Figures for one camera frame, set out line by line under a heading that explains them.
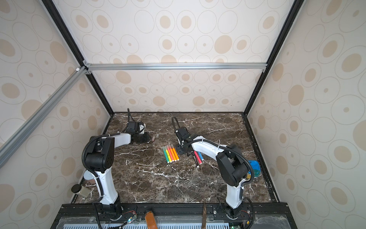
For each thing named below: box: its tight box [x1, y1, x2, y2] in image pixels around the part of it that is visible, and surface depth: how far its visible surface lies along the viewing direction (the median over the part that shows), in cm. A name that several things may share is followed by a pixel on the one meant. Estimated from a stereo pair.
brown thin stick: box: [202, 202, 207, 229], surface depth 74 cm
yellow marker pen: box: [163, 145, 173, 164], surface depth 96 cm
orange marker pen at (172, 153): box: [168, 144, 177, 162], surface depth 97 cm
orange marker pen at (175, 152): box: [170, 144, 180, 161], surface depth 96 cm
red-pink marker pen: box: [193, 150, 203, 165], surface depth 94 cm
